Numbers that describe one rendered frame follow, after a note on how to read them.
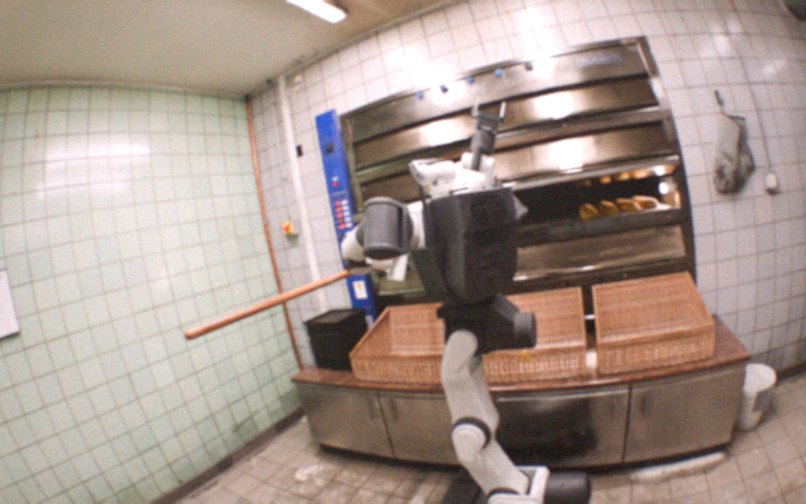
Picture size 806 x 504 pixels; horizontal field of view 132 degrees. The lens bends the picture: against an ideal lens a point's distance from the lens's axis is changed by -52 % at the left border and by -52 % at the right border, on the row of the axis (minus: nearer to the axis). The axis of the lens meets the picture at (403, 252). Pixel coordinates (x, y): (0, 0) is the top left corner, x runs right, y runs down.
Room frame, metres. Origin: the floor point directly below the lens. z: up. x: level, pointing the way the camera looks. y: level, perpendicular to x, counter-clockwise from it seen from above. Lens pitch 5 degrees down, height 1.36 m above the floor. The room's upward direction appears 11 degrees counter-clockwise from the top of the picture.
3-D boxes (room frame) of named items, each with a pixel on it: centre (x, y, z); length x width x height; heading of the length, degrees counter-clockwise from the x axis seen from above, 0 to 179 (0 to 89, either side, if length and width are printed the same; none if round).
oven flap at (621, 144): (1.86, -0.62, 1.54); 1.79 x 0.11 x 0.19; 62
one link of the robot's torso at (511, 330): (1.07, -0.21, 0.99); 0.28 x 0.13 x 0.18; 61
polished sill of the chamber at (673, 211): (1.88, -0.63, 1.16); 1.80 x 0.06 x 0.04; 62
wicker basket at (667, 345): (1.33, -1.05, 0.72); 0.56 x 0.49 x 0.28; 62
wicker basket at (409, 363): (1.89, 0.03, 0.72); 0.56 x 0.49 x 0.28; 62
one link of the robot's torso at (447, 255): (1.07, -0.17, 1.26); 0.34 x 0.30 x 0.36; 117
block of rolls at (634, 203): (1.98, -1.34, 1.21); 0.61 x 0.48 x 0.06; 152
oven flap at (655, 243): (1.86, -0.62, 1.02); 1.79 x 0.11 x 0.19; 62
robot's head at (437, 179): (1.12, -0.15, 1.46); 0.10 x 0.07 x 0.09; 117
